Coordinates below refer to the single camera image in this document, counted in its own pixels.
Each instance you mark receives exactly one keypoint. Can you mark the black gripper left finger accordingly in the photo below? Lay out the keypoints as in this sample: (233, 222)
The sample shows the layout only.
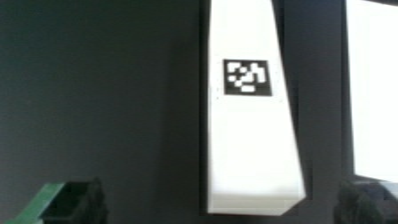
(68, 203)

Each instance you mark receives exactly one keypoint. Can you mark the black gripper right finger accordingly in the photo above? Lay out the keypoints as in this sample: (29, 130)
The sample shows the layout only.
(366, 204)

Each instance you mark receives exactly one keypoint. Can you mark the white desk leg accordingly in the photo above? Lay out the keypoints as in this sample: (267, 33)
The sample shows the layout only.
(254, 171)

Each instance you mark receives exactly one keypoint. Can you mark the fiducial marker sheet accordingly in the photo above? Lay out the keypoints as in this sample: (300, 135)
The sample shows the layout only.
(372, 30)

